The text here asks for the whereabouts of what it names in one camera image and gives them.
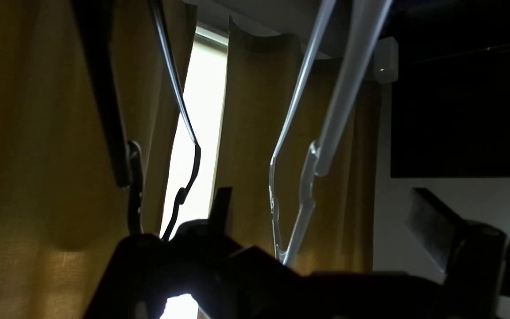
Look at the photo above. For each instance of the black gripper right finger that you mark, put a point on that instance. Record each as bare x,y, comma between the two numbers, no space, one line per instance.
473,254

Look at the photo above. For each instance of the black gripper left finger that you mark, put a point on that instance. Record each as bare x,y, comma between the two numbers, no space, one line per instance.
221,214

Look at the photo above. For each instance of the black plastic coat hanger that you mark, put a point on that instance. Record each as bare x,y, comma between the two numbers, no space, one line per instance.
104,90

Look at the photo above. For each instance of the white plastic coat hanger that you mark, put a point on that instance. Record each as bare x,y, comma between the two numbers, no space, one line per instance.
354,72

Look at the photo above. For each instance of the wide mustard curtain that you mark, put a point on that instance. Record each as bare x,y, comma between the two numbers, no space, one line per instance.
248,148

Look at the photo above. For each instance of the bright window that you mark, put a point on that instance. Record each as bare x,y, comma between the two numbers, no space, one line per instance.
207,118

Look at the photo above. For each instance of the black flat screen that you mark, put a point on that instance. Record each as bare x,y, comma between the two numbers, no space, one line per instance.
473,107

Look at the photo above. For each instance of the narrow mustard curtain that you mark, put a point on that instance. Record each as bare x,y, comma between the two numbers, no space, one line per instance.
30,148

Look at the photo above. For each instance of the small white wall box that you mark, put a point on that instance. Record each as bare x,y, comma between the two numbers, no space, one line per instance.
386,59

